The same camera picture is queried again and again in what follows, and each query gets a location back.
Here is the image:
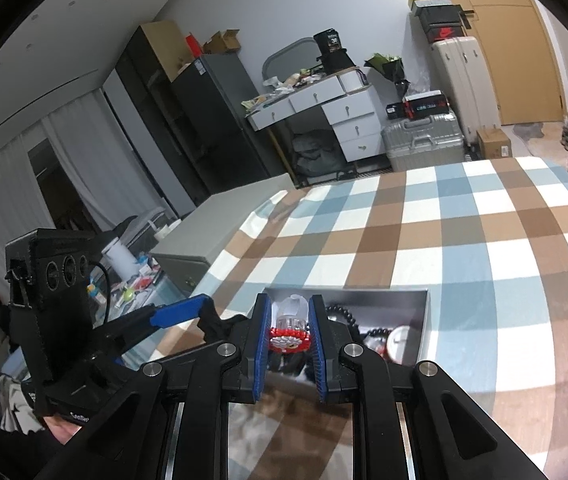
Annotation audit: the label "white round pin badge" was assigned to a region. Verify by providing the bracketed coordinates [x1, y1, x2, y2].
[386, 325, 422, 363]

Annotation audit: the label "white curtain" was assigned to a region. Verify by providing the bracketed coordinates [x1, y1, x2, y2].
[0, 87, 185, 311]

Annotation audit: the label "white desk with drawers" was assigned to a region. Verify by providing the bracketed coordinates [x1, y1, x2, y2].
[246, 72, 385, 163]

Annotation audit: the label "black wrapped bouquet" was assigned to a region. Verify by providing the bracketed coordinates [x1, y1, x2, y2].
[364, 52, 409, 96]

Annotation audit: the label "black gift box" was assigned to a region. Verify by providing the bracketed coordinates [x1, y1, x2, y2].
[313, 30, 357, 75]

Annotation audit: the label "dark grey refrigerator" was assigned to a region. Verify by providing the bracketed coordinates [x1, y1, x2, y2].
[171, 52, 285, 193]

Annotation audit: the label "grey bedside cabinet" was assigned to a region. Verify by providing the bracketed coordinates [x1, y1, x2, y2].
[150, 174, 292, 291]

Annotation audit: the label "person's left forearm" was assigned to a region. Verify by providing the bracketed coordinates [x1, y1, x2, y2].
[0, 410, 72, 480]

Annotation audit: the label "black wardrobe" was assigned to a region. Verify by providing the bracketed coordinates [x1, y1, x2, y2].
[101, 25, 215, 211]

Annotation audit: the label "wooden door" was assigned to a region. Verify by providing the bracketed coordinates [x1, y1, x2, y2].
[424, 0, 564, 126]

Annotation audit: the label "cream suitcase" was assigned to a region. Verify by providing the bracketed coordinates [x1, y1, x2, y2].
[431, 36, 502, 146]

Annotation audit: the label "plaid blanket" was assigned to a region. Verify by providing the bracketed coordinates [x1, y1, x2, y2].
[154, 157, 568, 480]

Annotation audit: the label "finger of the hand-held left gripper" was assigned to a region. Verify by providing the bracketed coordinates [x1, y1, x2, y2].
[116, 310, 251, 376]
[91, 294, 215, 356]

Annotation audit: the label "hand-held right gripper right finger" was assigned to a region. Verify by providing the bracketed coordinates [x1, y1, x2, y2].
[309, 294, 549, 480]

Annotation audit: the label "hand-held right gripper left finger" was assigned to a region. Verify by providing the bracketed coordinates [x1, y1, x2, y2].
[34, 292, 272, 480]

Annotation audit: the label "black shoe box stack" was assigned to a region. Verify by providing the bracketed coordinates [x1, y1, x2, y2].
[414, 2, 467, 43]

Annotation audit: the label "long black hair clip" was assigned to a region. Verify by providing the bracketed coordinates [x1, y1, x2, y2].
[265, 352, 315, 377]

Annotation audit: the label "open cardboard box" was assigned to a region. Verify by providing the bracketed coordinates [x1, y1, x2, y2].
[204, 29, 242, 55]

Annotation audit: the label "arched mirror frame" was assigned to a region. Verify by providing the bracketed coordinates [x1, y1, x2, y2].
[263, 39, 322, 78]

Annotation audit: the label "red white beaded hair clip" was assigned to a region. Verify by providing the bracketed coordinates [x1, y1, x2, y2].
[269, 296, 312, 356]

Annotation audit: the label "grey cardboard box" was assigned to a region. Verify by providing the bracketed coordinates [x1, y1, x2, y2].
[263, 286, 432, 367]

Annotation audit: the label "person's left hand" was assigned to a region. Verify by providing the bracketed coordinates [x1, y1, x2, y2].
[44, 417, 87, 443]

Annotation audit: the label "black red flat box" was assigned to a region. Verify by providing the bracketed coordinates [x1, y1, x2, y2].
[386, 91, 450, 120]

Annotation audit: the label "grey bags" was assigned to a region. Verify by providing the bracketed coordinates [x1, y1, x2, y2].
[291, 130, 339, 178]

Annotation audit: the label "silver suitcase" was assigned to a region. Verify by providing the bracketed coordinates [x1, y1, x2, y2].
[381, 115, 466, 172]

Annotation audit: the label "black spiral hair tie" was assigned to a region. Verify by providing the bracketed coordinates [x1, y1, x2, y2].
[325, 303, 361, 335]

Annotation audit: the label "brown cardboard box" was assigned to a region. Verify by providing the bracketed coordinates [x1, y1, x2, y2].
[476, 126, 514, 160]

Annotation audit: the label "white tumbler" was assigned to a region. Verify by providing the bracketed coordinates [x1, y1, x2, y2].
[101, 240, 137, 281]

